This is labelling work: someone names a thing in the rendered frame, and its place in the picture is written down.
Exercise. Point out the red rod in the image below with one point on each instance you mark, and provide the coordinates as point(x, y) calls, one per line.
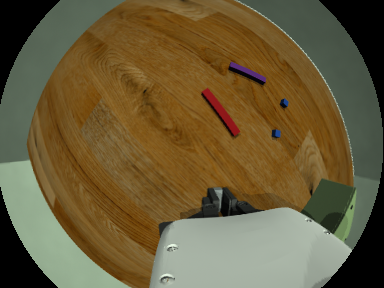
point(220, 111)

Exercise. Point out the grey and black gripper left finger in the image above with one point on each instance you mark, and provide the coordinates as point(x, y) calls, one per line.
point(209, 209)

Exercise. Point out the purple rod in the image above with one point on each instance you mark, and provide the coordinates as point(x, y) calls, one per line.
point(247, 73)

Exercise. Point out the grey rod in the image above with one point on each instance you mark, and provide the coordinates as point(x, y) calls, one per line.
point(218, 190)

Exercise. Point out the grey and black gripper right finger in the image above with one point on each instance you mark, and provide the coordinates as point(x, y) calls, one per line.
point(230, 206)

